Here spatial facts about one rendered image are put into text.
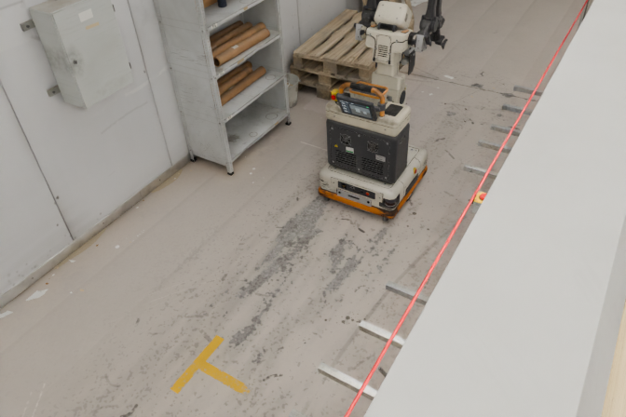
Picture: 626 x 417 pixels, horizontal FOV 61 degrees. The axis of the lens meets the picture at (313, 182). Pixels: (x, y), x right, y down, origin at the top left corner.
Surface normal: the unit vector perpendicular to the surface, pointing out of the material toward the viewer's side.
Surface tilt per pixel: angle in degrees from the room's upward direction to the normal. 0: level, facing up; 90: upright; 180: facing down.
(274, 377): 0
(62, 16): 90
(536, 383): 0
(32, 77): 90
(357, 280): 0
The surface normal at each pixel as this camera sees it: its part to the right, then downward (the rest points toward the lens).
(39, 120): 0.85, 0.29
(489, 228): -0.05, -0.78
